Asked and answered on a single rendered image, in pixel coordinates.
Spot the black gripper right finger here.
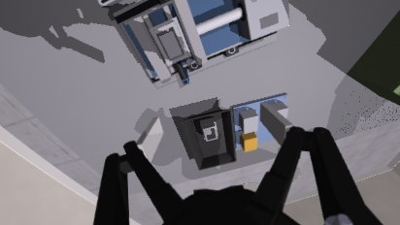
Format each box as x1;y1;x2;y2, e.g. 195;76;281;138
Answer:
238;102;383;225

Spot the yellow-orange block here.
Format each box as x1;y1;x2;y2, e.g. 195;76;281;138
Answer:
241;132;257;152

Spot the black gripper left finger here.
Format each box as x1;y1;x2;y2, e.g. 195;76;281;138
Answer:
93;117;206;225

